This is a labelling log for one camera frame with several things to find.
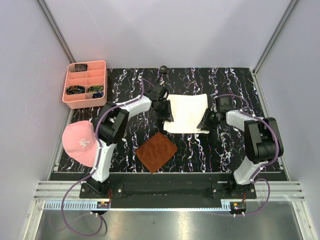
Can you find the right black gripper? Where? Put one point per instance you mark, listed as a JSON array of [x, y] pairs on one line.
[[203, 123]]

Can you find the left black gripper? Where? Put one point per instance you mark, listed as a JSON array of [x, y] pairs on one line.
[[167, 115]]

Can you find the white cloth napkin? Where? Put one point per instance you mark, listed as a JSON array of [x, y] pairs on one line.
[[187, 112]]

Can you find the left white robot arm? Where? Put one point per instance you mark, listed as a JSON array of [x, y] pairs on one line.
[[111, 125]]

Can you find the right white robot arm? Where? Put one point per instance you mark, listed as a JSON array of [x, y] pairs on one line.
[[262, 140]]

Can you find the brown folded cloth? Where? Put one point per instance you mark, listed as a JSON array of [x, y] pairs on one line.
[[156, 152]]

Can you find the black spoon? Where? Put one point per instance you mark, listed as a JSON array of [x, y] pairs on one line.
[[163, 71]]

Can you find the pink divided organizer tray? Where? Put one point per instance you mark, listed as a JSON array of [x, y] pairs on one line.
[[85, 84]]

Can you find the pink baseball cap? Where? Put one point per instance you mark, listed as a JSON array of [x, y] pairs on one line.
[[80, 143]]

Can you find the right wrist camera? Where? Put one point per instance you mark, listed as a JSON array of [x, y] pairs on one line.
[[223, 104]]

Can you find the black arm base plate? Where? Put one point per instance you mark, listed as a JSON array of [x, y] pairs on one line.
[[167, 191]]

